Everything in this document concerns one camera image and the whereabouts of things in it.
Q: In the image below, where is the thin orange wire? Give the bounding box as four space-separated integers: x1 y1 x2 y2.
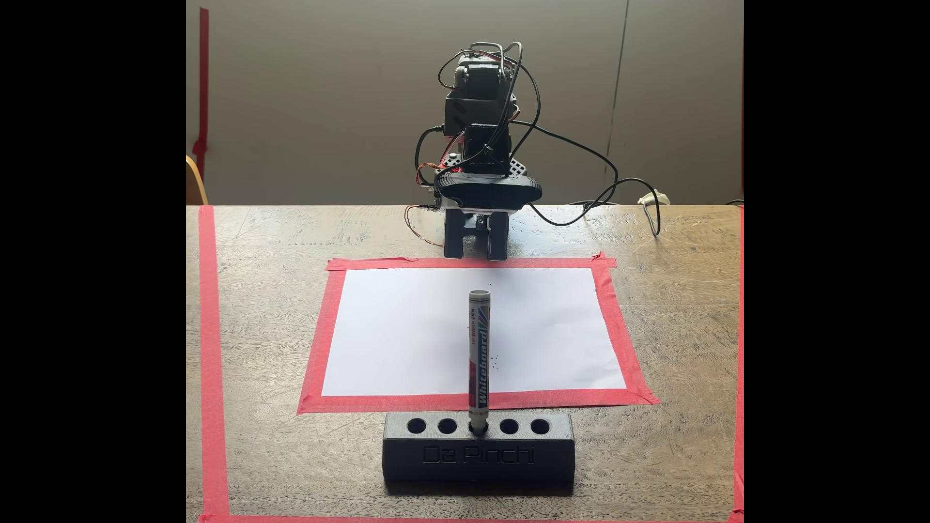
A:
404 203 445 248

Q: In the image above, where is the black oval webcam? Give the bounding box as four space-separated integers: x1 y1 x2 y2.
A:
434 171 543 212

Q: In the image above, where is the whiteboard marker pen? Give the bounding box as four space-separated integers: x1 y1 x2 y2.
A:
468 290 492 435

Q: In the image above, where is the black pen holder block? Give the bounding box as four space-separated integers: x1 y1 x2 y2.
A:
382 412 576 486

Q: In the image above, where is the wooden chair back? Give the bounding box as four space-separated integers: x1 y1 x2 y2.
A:
186 154 209 206

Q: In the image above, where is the red tape strip on paper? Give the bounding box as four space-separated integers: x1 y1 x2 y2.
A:
325 252 617 273
590 254 661 406
297 388 661 415
297 261 348 415

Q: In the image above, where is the long red table tape strip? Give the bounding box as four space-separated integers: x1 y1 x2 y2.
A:
198 205 231 523
731 207 744 523

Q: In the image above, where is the white paper sheet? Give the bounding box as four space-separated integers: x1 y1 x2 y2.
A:
321 267 627 398

